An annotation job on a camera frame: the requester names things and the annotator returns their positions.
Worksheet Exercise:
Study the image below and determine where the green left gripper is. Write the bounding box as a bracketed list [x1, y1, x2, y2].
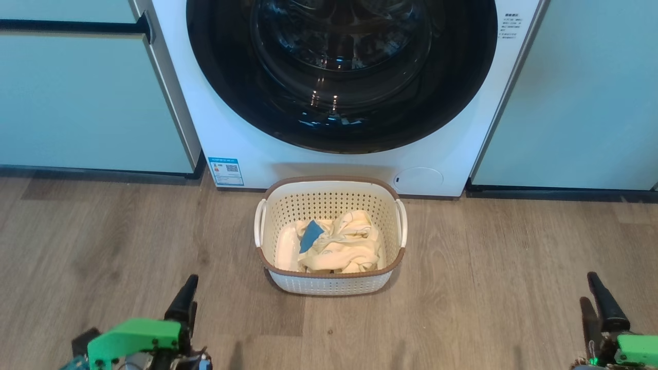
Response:
[87, 274, 198, 370]

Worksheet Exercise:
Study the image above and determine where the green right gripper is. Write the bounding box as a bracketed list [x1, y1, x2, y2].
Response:
[580, 271, 658, 368]

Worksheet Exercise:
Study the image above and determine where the blue garment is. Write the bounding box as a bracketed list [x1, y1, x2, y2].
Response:
[299, 220, 325, 254]

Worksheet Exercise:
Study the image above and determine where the pale yellow printed garment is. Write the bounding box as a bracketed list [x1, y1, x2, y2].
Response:
[295, 210, 382, 274]

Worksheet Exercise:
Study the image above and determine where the round black glass washer door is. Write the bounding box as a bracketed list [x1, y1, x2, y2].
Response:
[186, 0, 498, 155]

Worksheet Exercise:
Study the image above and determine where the white front-load washing machine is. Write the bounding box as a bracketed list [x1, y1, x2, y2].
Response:
[131, 0, 551, 198]

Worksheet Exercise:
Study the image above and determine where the dark cabinet kickboard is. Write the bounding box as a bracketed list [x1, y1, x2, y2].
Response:
[465, 179, 658, 204]
[0, 163, 206, 187]

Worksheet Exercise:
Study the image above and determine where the blue energy label sticker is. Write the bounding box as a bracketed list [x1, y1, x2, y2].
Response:
[208, 157, 245, 187]

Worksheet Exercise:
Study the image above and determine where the cream perforated laundry basket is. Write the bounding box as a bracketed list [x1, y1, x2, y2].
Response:
[254, 176, 408, 296]

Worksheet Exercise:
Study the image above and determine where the pale green cabinet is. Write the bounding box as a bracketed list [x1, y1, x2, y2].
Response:
[0, 0, 202, 175]
[470, 0, 658, 192]

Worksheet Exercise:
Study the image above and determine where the round white drain filter cover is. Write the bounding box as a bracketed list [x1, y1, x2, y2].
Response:
[393, 167, 444, 195]

